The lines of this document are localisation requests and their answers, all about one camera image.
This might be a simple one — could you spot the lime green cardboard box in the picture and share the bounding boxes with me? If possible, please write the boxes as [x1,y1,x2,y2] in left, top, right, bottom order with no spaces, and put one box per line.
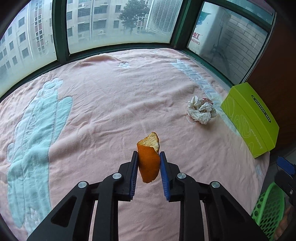
[221,82,280,158]

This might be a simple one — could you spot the crumpled white tissue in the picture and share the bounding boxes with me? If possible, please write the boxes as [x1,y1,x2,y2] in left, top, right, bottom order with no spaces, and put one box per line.
[187,96,217,125]

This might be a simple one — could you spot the green window frame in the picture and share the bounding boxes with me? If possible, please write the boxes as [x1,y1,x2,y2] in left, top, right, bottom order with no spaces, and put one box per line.
[1,1,278,98]

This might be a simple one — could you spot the orange peel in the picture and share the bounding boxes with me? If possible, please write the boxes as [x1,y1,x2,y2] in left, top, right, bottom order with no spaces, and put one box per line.
[137,132,161,183]

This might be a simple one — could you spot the brown wooden cabinet panel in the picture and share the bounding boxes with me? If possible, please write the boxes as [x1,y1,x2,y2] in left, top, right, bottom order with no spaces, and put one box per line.
[247,15,295,151]

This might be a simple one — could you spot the green plastic mesh wastebasket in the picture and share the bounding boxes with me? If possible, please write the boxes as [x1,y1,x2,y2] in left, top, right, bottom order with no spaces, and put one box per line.
[251,182,285,240]

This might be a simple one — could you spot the person right hand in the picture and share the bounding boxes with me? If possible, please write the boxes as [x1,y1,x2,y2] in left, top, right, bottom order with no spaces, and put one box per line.
[274,205,294,240]

